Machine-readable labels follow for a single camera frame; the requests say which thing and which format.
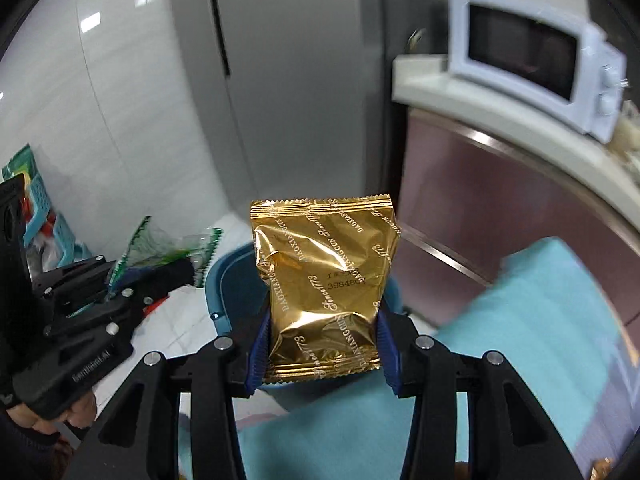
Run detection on green patterned packet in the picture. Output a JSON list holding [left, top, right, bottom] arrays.
[[1, 144, 40, 183]]

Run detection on white microwave oven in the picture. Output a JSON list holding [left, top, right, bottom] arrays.
[[446, 0, 628, 143]]

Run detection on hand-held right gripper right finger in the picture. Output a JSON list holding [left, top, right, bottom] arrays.
[[375, 305, 566, 480]]

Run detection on gold foil snack packet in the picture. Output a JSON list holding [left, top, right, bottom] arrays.
[[250, 192, 403, 383]]

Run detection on maroon kitchen cabinet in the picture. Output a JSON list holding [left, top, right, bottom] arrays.
[[400, 109, 623, 333]]

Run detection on teal and purple cloth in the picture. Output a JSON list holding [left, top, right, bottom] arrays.
[[235, 237, 640, 480]]

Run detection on person's left hand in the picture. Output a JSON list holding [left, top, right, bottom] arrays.
[[10, 391, 99, 433]]

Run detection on teal plastic basket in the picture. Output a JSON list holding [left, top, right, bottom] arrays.
[[20, 170, 93, 273]]

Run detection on beige kitchen countertop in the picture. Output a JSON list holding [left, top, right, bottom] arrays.
[[391, 55, 640, 281]]

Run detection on blue plastic bin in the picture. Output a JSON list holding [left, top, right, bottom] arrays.
[[204, 241, 407, 361]]

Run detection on person's left forearm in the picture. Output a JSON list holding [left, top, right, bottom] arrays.
[[0, 402, 76, 480]]

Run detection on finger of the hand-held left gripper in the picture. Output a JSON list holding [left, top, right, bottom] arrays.
[[42, 285, 171, 343], [32, 256, 196, 302]]

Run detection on grey refrigerator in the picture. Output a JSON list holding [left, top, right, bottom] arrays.
[[167, 0, 395, 221]]

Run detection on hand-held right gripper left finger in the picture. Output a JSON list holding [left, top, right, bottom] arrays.
[[65, 310, 273, 480]]

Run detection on clear green plastic wrapper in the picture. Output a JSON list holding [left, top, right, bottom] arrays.
[[107, 216, 223, 302]]

